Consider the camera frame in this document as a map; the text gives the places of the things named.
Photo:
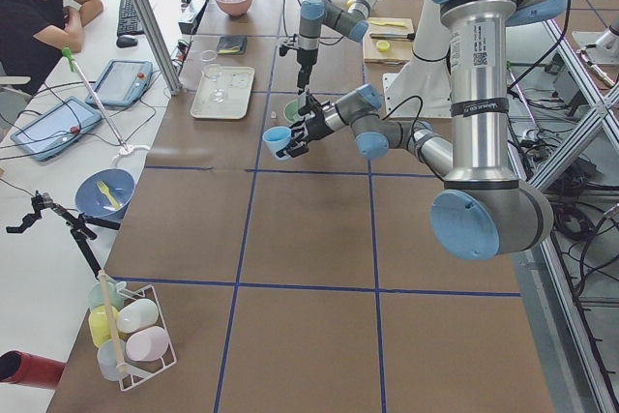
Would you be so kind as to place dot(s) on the blue bowl with fork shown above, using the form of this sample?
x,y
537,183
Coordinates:
x,y
106,194

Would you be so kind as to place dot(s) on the clear wine glass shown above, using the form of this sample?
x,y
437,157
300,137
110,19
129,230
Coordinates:
x,y
212,71

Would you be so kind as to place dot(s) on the aluminium frame post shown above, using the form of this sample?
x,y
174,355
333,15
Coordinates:
x,y
158,46

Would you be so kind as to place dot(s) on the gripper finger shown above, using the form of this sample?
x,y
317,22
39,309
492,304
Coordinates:
x,y
302,101
292,151
298,130

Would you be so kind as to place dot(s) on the red cylinder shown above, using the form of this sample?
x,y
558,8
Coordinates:
x,y
25,369

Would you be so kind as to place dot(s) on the cream bear tray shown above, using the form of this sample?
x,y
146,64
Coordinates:
x,y
237,82

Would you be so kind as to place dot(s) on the black computer mouse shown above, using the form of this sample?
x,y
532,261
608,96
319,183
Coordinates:
x,y
126,41

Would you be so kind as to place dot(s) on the blue teach pendant near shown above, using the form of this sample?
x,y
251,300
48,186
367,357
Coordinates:
x,y
56,130

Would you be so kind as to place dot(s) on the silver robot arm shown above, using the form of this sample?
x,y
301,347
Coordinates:
x,y
349,20
459,65

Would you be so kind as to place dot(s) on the blue teach pendant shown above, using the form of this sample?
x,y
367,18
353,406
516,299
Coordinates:
x,y
122,82
56,130

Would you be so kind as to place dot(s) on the grey folded cloth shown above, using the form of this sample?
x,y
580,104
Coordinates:
x,y
232,45

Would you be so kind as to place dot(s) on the half lemon slice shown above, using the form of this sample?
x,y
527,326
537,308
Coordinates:
x,y
383,46

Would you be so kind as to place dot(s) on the light green bowl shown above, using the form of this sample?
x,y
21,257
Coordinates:
x,y
291,112

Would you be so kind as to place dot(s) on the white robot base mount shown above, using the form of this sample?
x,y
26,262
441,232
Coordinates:
x,y
425,78

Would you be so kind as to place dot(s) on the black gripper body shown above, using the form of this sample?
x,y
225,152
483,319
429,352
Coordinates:
x,y
316,127
306,58

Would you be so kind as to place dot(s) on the black keyboard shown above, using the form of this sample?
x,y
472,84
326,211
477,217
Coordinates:
x,y
128,22

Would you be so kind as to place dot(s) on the light blue plastic cup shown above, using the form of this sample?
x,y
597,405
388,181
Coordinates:
x,y
277,139

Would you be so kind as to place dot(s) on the wooden cutting board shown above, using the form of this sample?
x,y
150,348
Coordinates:
x,y
400,52

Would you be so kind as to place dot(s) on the blue teach pendant far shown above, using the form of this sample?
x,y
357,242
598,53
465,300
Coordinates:
x,y
122,82

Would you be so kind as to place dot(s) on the seated person black shirt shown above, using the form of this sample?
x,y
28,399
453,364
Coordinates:
x,y
34,33

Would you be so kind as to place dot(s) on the yellow plastic knife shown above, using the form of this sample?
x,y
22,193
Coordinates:
x,y
398,24

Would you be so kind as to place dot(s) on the white wire cup rack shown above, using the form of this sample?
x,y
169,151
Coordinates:
x,y
129,332

